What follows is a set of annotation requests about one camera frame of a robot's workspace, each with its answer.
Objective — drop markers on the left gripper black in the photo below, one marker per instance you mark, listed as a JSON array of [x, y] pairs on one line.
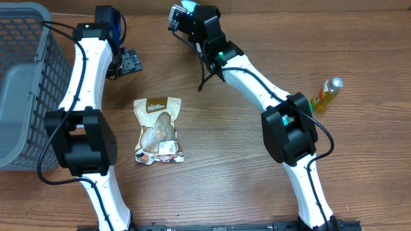
[[131, 61]]

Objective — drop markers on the teal tissue packet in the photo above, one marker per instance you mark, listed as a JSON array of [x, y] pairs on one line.
[[189, 5]]

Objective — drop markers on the brown white snack bag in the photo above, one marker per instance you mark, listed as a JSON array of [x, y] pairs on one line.
[[158, 141]]

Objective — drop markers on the yellow dish soap bottle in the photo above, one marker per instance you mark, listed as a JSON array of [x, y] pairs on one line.
[[326, 94]]

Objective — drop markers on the small teal carton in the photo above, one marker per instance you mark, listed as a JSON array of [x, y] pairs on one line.
[[287, 120]]

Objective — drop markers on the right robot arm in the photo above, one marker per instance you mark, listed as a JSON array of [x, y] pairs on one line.
[[289, 130]]

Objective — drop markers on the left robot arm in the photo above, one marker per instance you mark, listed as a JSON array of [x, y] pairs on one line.
[[79, 134]]

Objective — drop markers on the grey plastic shopping basket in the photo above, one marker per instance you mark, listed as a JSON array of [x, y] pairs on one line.
[[35, 75]]

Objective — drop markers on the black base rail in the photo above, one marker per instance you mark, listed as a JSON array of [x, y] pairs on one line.
[[275, 226]]

